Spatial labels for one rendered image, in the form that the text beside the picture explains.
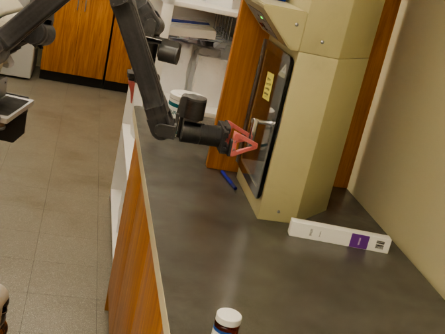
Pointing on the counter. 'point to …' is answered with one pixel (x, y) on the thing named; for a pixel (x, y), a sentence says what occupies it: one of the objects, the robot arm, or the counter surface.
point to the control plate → (262, 20)
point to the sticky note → (268, 86)
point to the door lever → (256, 128)
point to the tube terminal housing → (316, 107)
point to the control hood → (283, 20)
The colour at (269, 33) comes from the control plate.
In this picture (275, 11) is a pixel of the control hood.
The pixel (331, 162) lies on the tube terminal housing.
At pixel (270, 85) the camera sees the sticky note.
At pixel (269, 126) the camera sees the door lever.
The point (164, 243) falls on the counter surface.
